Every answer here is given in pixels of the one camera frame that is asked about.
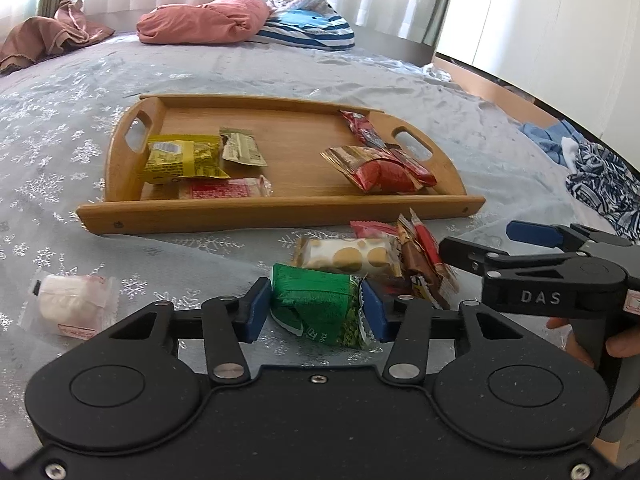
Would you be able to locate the large red snack packet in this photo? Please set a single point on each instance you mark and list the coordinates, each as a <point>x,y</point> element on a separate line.
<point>380,175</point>

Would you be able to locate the green snack packet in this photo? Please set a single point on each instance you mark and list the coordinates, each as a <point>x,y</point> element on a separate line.
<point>315,300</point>

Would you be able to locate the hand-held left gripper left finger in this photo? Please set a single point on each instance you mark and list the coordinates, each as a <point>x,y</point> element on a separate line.
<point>257,305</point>

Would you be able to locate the snowflake bed sheet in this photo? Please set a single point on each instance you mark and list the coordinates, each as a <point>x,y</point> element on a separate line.
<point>250,70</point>

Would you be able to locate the white round snack clear wrapper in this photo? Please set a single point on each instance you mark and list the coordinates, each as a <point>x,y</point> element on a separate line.
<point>62,300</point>

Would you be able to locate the red and brown biscuit packet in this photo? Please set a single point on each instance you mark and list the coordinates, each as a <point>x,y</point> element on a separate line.
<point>427,240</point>

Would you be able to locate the white cloth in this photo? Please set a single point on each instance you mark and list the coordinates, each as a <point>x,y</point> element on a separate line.
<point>570,152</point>

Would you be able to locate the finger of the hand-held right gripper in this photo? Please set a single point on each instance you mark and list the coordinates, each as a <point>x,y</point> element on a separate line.
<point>535,234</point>
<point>465,255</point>

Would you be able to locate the brown crumpled cloth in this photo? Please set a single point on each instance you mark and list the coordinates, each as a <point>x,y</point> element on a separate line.
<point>45,35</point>

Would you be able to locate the blue striped cushion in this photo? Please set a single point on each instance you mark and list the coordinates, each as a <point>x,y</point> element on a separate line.
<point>310,30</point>

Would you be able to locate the patterned grey cloth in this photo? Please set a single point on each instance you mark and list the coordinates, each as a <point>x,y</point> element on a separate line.
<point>305,0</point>

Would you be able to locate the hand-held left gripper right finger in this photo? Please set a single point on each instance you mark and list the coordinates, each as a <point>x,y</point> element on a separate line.
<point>374,310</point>

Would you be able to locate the navy patterned cloth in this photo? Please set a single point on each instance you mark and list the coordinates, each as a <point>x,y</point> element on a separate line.
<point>600,185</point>

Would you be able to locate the crumpled white plastic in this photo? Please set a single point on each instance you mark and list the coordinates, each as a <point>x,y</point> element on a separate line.
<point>437,71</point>

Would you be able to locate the small tan snack packet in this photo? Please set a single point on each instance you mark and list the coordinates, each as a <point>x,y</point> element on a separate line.
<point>242,149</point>

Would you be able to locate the pink pillow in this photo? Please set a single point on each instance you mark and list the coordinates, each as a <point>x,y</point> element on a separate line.
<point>205,20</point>

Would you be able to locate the cream dotted biscuit packet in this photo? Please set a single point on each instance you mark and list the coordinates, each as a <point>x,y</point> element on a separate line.
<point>345,255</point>

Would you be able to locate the person's right hand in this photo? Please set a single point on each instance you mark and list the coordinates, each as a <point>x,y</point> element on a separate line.
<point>577,350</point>

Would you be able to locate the red snack bar packet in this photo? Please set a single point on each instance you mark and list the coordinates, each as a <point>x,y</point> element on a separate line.
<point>220,191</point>

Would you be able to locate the pink snack packet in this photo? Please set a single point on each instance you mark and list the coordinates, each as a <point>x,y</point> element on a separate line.
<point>372,229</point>

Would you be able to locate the wooden bed frame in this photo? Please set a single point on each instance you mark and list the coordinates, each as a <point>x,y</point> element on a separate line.
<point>495,82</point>

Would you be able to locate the brown snack packet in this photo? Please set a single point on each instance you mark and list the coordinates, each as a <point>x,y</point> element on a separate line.
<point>415,260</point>

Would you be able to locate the red and grey stick packet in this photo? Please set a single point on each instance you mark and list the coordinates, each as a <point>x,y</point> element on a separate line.
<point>362,127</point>

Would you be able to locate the white wardrobe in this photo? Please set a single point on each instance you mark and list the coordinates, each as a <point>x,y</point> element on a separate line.
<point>550,20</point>

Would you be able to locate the yellow snack packet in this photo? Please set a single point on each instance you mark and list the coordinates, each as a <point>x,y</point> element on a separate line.
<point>185,157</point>

